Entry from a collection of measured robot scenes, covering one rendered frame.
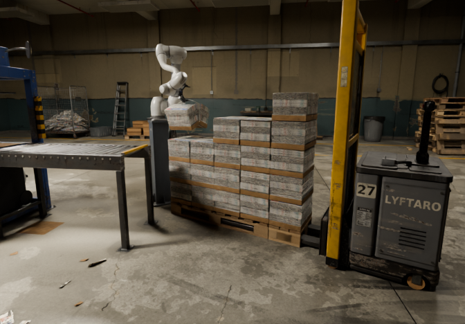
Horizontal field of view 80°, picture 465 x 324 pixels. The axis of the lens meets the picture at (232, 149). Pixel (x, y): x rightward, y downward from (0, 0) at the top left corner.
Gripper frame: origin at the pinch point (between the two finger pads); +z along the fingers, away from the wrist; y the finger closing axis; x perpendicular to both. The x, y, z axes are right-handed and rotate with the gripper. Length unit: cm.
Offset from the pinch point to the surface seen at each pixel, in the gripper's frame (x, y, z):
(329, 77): 30, -122, 687
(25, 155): -73, 63, -121
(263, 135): 97, 37, -21
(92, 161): -17, 64, -101
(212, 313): 107, 138, -112
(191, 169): 18, 77, -16
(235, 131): 69, 35, -20
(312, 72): -21, -135, 668
